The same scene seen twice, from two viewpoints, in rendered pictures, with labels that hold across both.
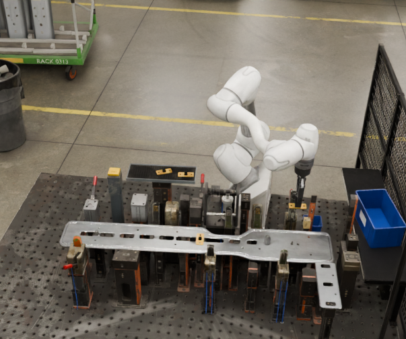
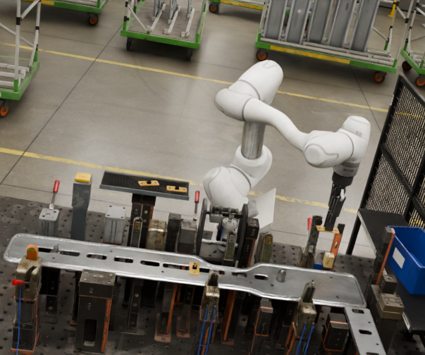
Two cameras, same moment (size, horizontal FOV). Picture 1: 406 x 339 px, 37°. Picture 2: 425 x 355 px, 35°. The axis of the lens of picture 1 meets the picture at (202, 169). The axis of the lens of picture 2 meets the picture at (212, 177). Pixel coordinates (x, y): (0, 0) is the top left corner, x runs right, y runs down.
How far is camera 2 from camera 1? 79 cm
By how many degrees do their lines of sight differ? 13
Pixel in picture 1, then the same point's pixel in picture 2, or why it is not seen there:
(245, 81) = (266, 74)
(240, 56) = (200, 117)
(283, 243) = (301, 281)
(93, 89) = (27, 129)
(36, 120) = not seen: outside the picture
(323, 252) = (352, 296)
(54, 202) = not seen: outside the picture
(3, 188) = not seen: outside the picture
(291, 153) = (341, 144)
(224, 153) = (218, 177)
